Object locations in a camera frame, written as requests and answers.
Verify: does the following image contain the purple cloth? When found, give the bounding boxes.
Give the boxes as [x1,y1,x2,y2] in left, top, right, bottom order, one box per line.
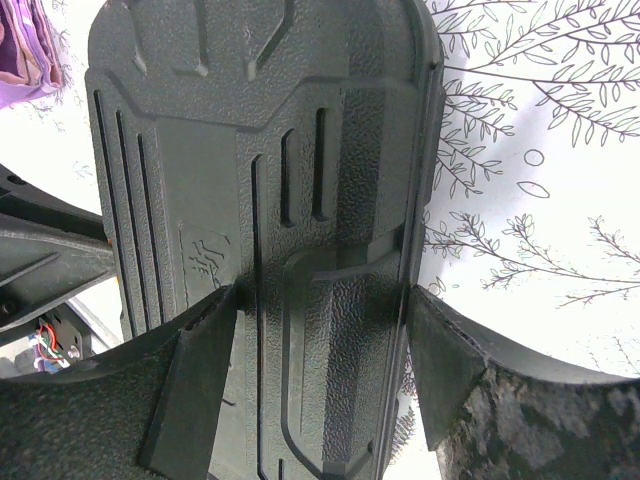
[1,0,64,108]

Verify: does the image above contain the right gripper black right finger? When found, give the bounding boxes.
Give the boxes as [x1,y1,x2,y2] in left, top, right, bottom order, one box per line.
[407,286,639,479]

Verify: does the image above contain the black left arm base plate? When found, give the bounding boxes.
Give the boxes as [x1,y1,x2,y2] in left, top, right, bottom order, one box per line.
[29,303,93,373]

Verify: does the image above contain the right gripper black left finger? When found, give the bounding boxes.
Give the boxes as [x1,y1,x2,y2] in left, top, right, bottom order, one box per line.
[1,286,237,479]

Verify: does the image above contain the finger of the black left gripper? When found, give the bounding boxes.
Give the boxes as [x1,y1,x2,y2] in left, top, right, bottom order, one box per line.
[1,165,106,238]
[1,214,115,330]

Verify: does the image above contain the black plastic tool case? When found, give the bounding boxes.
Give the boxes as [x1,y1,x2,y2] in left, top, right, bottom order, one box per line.
[85,1,444,479]

